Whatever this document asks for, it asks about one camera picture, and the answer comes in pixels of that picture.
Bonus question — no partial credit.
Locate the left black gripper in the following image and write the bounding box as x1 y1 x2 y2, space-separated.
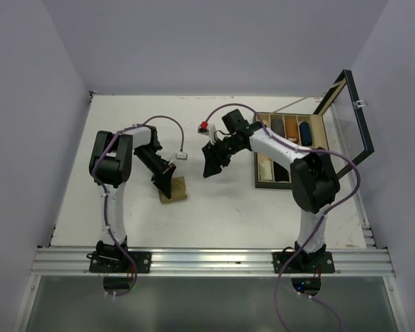
135 145 176 198

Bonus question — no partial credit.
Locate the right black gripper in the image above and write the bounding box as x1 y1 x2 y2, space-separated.
202 133 243 177

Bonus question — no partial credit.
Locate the aluminium mounting rail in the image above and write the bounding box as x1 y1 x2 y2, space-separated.
30 247 394 277

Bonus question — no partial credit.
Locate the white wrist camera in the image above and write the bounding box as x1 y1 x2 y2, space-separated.
173 151 188 160
197 121 217 142

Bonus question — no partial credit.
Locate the rolled orange underwear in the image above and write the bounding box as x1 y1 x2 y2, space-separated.
285 118 299 142

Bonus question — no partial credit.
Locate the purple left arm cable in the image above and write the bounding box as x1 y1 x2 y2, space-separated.
91 115 186 298

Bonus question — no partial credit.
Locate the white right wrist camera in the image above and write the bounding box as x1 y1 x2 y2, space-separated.
197 121 217 142

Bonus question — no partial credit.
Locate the black compartment storage box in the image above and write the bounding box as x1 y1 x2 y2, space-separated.
253 69 376 190

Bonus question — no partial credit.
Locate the khaki underwear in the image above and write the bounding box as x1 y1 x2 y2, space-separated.
158 176 187 204

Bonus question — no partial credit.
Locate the rolled navy underwear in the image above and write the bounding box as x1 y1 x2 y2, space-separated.
299 121 313 147

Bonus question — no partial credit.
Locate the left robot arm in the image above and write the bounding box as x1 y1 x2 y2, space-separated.
86 125 176 275

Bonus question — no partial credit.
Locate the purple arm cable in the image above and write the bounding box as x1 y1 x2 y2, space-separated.
91 115 186 298
205 102 362 332

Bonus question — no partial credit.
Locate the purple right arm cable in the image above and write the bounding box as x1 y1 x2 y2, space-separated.
205 102 362 332

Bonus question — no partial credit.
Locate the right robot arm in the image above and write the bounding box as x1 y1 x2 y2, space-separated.
198 109 340 274

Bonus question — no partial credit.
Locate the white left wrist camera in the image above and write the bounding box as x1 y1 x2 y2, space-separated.
173 151 188 160

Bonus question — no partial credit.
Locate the rolled black underwear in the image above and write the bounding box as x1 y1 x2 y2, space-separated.
273 162 290 182

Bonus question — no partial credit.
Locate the rolled cream underwear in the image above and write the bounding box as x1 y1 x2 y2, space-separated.
259 160 273 182

